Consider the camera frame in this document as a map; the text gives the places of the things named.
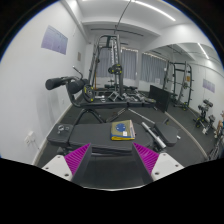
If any olive and blue printed towel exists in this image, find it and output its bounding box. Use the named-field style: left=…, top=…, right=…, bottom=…
left=110, top=119, right=137, bottom=142

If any black squat rack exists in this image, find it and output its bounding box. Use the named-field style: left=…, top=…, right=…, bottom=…
left=164, top=60, right=195, bottom=112

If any short ceiling light strip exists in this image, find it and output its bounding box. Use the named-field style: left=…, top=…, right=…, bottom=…
left=197, top=42, right=210, bottom=60

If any person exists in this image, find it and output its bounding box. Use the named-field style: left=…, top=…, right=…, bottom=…
left=215, top=111, right=224, bottom=139

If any chrome barbell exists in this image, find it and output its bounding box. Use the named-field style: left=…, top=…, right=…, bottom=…
left=140, top=121, right=168, bottom=150

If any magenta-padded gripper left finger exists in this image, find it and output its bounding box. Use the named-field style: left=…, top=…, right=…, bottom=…
left=41, top=143, right=93, bottom=185

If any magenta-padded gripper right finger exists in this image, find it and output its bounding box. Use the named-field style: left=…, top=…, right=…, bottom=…
left=132, top=142, right=184, bottom=184

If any group of floor dumbbells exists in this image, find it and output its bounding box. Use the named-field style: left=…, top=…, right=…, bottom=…
left=106, top=89, right=156, bottom=104

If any long ceiling light strip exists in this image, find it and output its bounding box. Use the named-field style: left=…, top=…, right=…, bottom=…
left=133, top=0, right=177, bottom=22

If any grey cable weight machine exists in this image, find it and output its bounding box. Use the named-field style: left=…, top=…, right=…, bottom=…
left=88, top=34, right=124, bottom=93

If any black upright panel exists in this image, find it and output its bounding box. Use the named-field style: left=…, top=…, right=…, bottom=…
left=148, top=84, right=173, bottom=113

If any black bench with roller pads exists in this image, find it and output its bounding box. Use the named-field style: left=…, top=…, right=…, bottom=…
left=44, top=65, right=158, bottom=126

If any chrome spring barbell collar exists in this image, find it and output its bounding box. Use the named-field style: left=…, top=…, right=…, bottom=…
left=57, top=124, right=70, bottom=135

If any small purple wall poster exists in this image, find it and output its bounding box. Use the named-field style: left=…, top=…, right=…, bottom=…
left=202, top=78, right=216, bottom=94

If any black padded flat weight bench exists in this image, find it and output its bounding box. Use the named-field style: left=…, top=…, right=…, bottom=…
left=46, top=119, right=179, bottom=191

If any dumbbell rack with dumbbells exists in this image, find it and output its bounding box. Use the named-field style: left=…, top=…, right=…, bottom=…
left=194, top=99, right=217, bottom=134

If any black yellow-marked weight plate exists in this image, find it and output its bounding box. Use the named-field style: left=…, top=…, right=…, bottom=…
left=82, top=83, right=96, bottom=103

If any grey window curtain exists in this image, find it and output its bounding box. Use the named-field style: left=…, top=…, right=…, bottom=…
left=94, top=48, right=138, bottom=80
left=139, top=53, right=168, bottom=84

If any large purple wall poster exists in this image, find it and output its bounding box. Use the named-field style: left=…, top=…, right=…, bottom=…
left=40, top=24, right=69, bottom=56

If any white wall socket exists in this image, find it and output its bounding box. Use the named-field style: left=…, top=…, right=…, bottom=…
left=23, top=130, right=36, bottom=148

